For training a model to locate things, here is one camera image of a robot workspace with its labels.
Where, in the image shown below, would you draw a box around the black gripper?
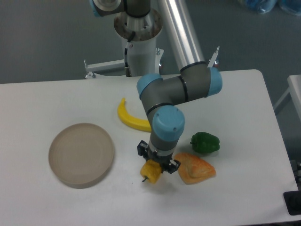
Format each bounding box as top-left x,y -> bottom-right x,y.
137,140 -> 181,174

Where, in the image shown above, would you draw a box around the yellow bell pepper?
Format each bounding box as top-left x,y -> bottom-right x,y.
140,160 -> 162,184

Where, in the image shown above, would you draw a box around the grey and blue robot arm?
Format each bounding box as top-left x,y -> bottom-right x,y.
90,0 -> 222,173

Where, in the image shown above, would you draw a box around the green bell pepper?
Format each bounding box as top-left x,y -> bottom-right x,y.
190,132 -> 220,154

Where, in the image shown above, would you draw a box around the yellow banana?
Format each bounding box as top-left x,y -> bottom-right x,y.
117,98 -> 151,132

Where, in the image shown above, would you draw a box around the orange triangular pastry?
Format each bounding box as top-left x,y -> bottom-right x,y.
174,153 -> 216,185

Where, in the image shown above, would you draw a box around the beige round plate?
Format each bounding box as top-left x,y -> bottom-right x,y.
48,123 -> 114,189

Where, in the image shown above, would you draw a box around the black device at edge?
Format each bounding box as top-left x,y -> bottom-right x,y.
283,191 -> 301,216

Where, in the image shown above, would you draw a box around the white side table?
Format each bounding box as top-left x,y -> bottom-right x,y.
273,75 -> 301,114

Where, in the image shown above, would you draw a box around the blue plastic bags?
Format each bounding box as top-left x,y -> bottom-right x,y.
238,0 -> 301,16

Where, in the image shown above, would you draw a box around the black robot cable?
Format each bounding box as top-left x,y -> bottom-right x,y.
124,31 -> 136,77

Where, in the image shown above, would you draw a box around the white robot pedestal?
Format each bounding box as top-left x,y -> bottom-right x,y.
85,8 -> 164,79

